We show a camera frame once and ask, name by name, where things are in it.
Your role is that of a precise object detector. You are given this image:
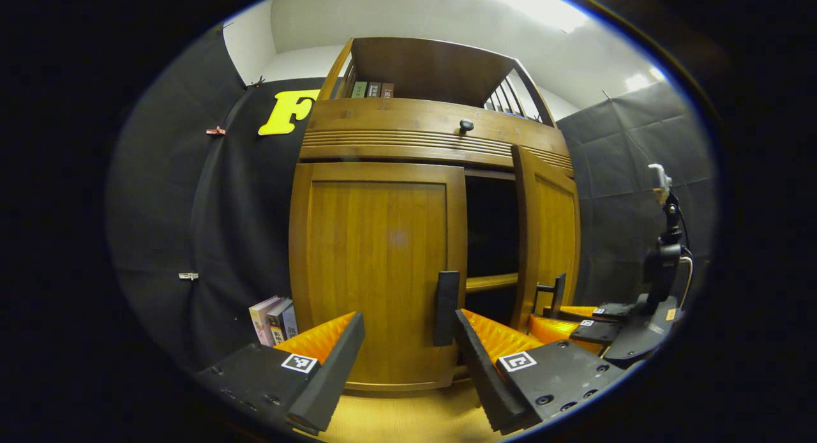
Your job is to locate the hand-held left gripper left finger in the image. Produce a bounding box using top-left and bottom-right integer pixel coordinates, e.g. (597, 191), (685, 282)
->
(195, 311), (366, 436)

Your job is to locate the ceiling light panel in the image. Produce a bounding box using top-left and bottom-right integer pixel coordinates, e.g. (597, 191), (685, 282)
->
(624, 66), (668, 93)

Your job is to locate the wooden drawer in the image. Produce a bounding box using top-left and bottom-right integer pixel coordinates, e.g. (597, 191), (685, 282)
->
(299, 97), (575, 179)

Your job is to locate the dark colourful book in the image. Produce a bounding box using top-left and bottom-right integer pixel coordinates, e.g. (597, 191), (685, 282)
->
(265, 298), (293, 345)

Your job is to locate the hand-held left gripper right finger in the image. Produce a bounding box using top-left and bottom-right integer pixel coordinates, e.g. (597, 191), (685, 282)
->
(454, 308), (629, 436)

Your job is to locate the wooden shoe cabinet door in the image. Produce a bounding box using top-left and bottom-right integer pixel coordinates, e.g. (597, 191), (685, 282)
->
(289, 162), (468, 393)
(511, 144), (581, 332)

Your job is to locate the wooden double-door shoe cabinet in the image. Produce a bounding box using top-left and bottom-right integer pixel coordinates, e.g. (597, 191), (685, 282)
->
(289, 37), (581, 393)

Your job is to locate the black backdrop cloth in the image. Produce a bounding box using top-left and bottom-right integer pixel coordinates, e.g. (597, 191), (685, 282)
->
(105, 25), (719, 373)

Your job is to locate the pink white book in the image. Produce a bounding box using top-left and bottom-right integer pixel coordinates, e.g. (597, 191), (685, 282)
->
(249, 295), (281, 347)

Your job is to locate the black door handle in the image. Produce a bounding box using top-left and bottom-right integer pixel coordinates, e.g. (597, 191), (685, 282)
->
(535, 274), (567, 317)
(434, 271), (460, 347)

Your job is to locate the wooden inner shelf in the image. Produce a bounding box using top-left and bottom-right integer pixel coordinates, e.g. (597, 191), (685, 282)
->
(466, 273), (519, 294)

